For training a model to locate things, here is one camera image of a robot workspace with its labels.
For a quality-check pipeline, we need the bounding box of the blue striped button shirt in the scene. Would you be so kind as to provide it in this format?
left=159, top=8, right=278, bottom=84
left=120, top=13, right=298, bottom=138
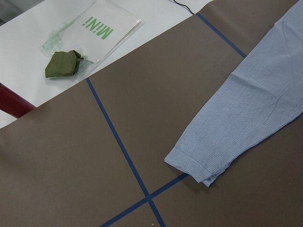
left=164, top=1, right=303, bottom=186

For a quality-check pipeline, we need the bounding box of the clear plastic MINI bag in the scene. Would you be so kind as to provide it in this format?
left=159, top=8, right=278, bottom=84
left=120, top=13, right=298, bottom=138
left=42, top=0, right=144, bottom=78

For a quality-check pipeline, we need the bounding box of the green folded cloth pouch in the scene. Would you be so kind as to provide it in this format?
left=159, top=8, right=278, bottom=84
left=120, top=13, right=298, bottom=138
left=45, top=50, right=84, bottom=79

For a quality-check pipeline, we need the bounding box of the dark red cylinder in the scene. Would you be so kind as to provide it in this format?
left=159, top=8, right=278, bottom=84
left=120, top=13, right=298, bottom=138
left=0, top=83, right=36, bottom=118

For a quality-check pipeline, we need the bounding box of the black cable on table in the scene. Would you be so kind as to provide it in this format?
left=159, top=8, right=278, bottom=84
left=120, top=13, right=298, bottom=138
left=168, top=0, right=197, bottom=15

